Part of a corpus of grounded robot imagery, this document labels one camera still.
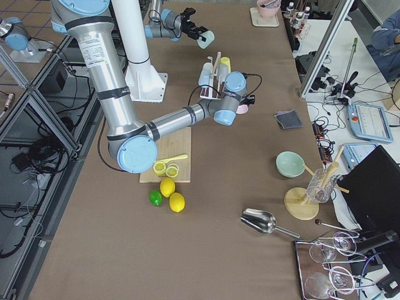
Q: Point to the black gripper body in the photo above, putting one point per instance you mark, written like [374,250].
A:
[243,101]
[189,29]

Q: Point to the pink plastic cup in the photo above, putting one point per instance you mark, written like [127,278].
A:
[242,109]

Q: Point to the light green plastic cup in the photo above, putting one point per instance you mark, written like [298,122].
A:
[205,39]

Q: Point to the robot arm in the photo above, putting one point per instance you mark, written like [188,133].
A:
[113,42]
[165,23]

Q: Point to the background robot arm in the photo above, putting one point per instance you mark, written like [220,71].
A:
[24,48]

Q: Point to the wooden cup holder rack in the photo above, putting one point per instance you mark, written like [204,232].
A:
[214,91]

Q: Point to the white cup on rack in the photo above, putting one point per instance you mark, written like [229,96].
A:
[222,72]

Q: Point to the yellow cup on rack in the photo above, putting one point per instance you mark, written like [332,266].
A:
[227,62]

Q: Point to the light blue cup on rack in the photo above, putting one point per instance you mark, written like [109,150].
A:
[205,75]

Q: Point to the grey folded cloth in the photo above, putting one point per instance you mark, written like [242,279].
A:
[288,119]

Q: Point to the white plastic tray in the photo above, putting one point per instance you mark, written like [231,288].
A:
[268,19]

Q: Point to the mint green bowl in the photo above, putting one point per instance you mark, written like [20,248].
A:
[289,164]

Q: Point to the wooden cutting board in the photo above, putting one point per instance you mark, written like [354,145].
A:
[175,144]

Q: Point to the pink bowl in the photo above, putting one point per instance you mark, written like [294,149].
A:
[268,8]

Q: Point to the bottle rack with bottles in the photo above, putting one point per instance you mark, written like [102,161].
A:
[297,14]

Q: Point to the yellow plastic knife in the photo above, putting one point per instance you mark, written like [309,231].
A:
[175,158]

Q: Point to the lemon slice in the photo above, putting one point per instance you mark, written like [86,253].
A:
[172,170]
[159,168]

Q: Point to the round wooden stand base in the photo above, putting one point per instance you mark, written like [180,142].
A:
[296,200]

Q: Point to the clear glass mug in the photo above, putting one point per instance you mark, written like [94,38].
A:
[317,191]

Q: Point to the teach pendant tablet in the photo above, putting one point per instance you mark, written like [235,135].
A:
[355,152]
[369,122]

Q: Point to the yellow lemon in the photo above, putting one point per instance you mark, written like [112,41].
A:
[167,187]
[177,202]

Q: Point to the metal scoop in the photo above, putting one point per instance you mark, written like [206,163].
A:
[264,222]

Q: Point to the green lime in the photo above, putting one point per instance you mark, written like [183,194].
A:
[155,197]

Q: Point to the person in blue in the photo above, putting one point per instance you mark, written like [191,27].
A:
[384,47]

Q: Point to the black monitor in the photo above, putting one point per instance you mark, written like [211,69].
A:
[373,196]

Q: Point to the wine glass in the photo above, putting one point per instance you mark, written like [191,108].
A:
[337,282]
[330,249]

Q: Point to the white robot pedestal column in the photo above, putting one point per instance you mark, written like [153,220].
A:
[143,81]

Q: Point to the aluminium frame post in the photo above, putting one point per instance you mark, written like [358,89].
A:
[338,18]

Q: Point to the wire glass rack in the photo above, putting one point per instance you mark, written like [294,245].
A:
[359,265]

